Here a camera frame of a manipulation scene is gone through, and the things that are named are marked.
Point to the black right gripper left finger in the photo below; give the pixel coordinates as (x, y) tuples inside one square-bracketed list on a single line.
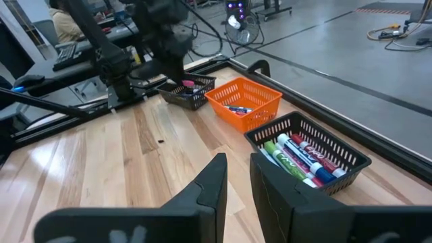
[(216, 202)]

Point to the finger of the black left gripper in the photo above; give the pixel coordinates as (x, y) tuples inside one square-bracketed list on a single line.
[(175, 74)]

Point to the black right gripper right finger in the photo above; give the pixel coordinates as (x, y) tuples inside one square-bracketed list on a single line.
[(273, 202)]

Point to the pink cap white marker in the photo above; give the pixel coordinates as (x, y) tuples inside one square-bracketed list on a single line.
[(188, 83)]

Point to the light green whiteboard marker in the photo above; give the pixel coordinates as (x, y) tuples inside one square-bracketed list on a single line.
[(283, 162)]

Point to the dark blue whiteboard marker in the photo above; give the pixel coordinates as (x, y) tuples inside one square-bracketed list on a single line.
[(303, 157)]

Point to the thin dark blue marker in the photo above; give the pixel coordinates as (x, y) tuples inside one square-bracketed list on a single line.
[(239, 108)]

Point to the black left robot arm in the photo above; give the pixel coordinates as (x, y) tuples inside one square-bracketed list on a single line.
[(114, 60)]

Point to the black plastic basket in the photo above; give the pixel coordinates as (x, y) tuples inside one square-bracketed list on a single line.
[(189, 101), (351, 152)]

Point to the black floor fan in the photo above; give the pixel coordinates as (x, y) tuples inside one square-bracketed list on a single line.
[(243, 32)]

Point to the computer tower pink lights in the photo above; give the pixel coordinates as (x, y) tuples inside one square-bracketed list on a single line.
[(236, 8)]

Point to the orange plastic basket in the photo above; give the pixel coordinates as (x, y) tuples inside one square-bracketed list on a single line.
[(243, 123)]

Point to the black keyboard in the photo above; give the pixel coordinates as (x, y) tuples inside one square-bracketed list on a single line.
[(65, 55)]

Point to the person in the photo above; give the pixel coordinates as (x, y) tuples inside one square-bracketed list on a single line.
[(65, 23)]

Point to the black rolling table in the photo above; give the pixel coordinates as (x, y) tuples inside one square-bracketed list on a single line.
[(275, 10)]

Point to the light grey office chair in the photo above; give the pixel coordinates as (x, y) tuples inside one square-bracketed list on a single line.
[(47, 32)]

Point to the black computer mouse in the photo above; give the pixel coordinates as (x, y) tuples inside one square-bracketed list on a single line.
[(28, 80)]

